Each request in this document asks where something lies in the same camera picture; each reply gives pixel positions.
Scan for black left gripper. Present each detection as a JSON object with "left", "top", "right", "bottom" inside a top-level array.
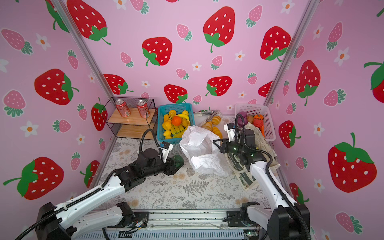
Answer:
[{"left": 143, "top": 155, "right": 185, "bottom": 180}]

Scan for green avocado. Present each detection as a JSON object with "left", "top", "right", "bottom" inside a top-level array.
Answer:
[{"left": 174, "top": 155, "right": 184, "bottom": 169}]

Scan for white plastic bag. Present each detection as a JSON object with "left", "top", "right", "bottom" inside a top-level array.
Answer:
[{"left": 180, "top": 126, "right": 233, "bottom": 177}]

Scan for beige canvas tote bag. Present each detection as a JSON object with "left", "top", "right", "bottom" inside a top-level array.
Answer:
[{"left": 223, "top": 123, "right": 280, "bottom": 191}]

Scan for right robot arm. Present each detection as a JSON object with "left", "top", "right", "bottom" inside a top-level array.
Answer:
[{"left": 213, "top": 114, "right": 311, "bottom": 240}]

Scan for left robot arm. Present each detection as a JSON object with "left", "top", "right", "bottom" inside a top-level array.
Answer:
[{"left": 17, "top": 142, "right": 184, "bottom": 240}]

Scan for yellow striped bread roll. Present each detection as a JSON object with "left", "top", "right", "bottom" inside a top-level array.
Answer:
[{"left": 212, "top": 127, "right": 223, "bottom": 139}]

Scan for long striped bread loaf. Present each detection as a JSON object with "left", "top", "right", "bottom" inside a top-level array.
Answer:
[{"left": 202, "top": 121, "right": 213, "bottom": 132}]

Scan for white plastic tray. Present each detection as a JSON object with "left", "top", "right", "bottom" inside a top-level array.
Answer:
[{"left": 194, "top": 112, "right": 231, "bottom": 139}]

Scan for small striped bread roll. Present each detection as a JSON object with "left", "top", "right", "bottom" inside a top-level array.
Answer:
[{"left": 212, "top": 116, "right": 222, "bottom": 126}]

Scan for metal tongs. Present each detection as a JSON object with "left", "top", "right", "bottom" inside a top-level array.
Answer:
[{"left": 196, "top": 110, "right": 220, "bottom": 118}]

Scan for purple onion back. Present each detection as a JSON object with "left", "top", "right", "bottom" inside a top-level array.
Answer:
[{"left": 239, "top": 112, "right": 247, "bottom": 119}]

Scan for yellow lemon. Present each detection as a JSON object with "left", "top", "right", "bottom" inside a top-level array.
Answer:
[{"left": 162, "top": 121, "right": 172, "bottom": 131}]

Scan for brown potato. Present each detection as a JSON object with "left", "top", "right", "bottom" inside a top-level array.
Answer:
[{"left": 247, "top": 116, "right": 254, "bottom": 123}]

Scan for orange fruit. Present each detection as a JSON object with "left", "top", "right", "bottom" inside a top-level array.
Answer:
[{"left": 172, "top": 116, "right": 182, "bottom": 126}]

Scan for red tomato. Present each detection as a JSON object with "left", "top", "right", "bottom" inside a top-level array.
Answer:
[{"left": 253, "top": 119, "right": 264, "bottom": 129}]

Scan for white plastic basket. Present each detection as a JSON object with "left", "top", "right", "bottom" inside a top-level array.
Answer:
[{"left": 235, "top": 103, "right": 276, "bottom": 142}]

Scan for orange carrot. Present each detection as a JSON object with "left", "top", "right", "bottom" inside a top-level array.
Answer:
[{"left": 260, "top": 126, "right": 266, "bottom": 137}]

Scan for teal plastic basket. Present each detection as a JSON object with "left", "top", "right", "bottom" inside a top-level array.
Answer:
[{"left": 157, "top": 103, "right": 195, "bottom": 144}]

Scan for red soda can right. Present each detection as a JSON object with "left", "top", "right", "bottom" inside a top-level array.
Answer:
[{"left": 137, "top": 100, "right": 150, "bottom": 119}]

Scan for red soda can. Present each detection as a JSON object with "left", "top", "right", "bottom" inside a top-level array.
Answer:
[
  {"left": 115, "top": 99, "right": 131, "bottom": 118},
  {"left": 137, "top": 100, "right": 150, "bottom": 119}
]

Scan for red soda can left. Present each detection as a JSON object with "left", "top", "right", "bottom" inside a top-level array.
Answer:
[{"left": 115, "top": 99, "right": 131, "bottom": 118}]

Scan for metal base rail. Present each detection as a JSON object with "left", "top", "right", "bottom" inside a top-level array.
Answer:
[{"left": 78, "top": 205, "right": 273, "bottom": 240}]

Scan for black wire wooden shelf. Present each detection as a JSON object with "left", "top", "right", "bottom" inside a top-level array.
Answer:
[{"left": 105, "top": 97, "right": 158, "bottom": 139}]

